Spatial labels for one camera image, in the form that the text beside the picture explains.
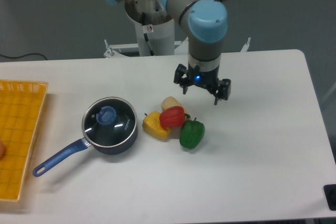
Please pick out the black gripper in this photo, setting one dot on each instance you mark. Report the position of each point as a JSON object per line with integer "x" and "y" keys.
{"x": 186, "y": 77}

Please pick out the glass pot lid blue knob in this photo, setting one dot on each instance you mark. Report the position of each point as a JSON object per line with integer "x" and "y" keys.
{"x": 111, "y": 124}

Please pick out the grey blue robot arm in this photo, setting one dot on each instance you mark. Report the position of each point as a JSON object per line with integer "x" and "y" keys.
{"x": 205, "y": 23}

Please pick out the beige toy bread roll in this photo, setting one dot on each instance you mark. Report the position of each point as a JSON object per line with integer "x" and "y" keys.
{"x": 170, "y": 102}

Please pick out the red toy bell pepper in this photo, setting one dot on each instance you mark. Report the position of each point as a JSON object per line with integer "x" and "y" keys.
{"x": 173, "y": 117}

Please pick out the green toy bell pepper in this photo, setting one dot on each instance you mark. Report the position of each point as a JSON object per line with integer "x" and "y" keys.
{"x": 192, "y": 132}

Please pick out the yellow toy bell pepper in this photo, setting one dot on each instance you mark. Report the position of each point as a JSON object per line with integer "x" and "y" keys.
{"x": 151, "y": 124}

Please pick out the dark blue saucepan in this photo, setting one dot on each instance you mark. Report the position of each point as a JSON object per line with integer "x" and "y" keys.
{"x": 77, "y": 146}

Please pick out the black table corner socket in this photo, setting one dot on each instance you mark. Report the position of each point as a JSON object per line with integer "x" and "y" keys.
{"x": 330, "y": 194}

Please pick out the yellow woven basket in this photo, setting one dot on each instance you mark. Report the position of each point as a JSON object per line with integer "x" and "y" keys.
{"x": 21, "y": 105}

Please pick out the orange object in basket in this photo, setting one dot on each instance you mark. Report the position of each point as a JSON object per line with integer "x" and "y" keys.
{"x": 2, "y": 149}

